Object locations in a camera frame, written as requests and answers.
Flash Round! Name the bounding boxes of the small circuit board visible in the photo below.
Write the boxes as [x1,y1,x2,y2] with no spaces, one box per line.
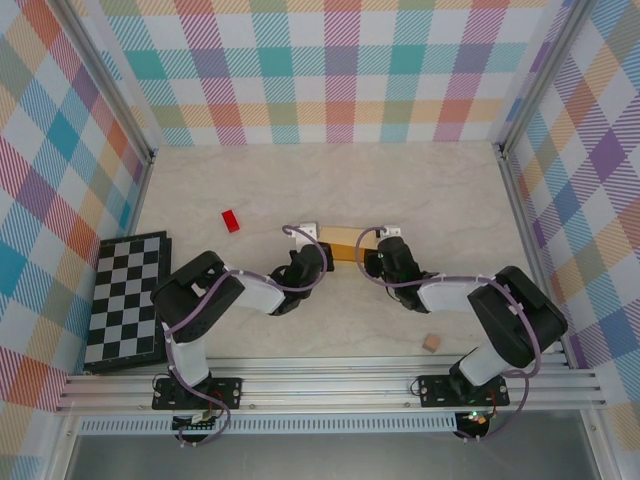
[457,409,494,432]
[172,412,222,433]

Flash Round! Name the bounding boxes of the aluminium mounting rail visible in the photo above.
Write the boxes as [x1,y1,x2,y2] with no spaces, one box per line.
[54,355,609,414]

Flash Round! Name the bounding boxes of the aluminium frame post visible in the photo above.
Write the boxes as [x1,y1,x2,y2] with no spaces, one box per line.
[492,0,599,157]
[52,0,157,166]

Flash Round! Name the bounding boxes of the slotted grey cable duct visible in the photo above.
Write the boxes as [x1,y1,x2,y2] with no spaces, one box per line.
[77,413,459,435]

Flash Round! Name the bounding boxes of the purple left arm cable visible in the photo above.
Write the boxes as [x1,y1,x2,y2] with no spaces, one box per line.
[163,224,334,449]

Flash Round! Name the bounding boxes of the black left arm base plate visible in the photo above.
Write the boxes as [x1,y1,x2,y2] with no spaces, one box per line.
[151,375,245,412]

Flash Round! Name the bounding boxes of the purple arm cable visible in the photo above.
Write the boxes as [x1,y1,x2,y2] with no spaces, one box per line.
[163,224,334,449]
[354,225,544,444]

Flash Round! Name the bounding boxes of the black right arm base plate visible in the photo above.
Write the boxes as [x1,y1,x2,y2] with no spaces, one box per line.
[417,373,511,409]

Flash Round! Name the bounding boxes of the black and white chessboard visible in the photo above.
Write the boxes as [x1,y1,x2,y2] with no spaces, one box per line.
[82,229,174,375]

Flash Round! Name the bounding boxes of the aluminium frame bar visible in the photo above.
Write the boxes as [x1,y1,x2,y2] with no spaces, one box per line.
[497,144,572,366]

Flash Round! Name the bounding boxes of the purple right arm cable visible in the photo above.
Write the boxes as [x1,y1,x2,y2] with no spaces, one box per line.
[354,225,544,444]

